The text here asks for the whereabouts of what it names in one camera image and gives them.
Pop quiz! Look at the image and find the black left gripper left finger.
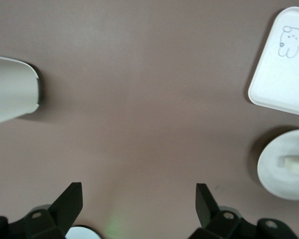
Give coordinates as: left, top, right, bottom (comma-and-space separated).
7, 182, 84, 239

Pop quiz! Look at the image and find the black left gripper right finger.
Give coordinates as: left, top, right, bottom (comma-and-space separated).
189, 183, 259, 239

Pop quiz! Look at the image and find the cream round plate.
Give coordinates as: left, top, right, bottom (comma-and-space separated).
257, 128, 299, 200

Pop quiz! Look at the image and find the cream two-slot toaster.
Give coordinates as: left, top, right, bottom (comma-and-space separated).
0, 54, 43, 126

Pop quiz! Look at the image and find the cream tray with rabbit print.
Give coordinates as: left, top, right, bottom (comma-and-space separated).
247, 6, 299, 117

